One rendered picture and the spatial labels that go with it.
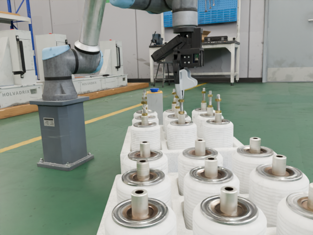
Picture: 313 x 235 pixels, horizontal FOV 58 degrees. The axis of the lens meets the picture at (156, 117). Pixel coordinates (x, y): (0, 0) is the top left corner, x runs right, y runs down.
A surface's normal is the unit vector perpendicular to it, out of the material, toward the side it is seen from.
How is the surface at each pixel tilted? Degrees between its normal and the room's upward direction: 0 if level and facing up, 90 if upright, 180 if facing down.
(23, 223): 0
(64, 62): 90
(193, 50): 90
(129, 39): 90
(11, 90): 90
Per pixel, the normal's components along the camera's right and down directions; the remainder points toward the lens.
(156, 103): 0.04, 0.19
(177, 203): -0.04, -0.98
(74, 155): 0.92, 0.05
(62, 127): 0.37, 0.17
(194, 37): -0.34, 0.19
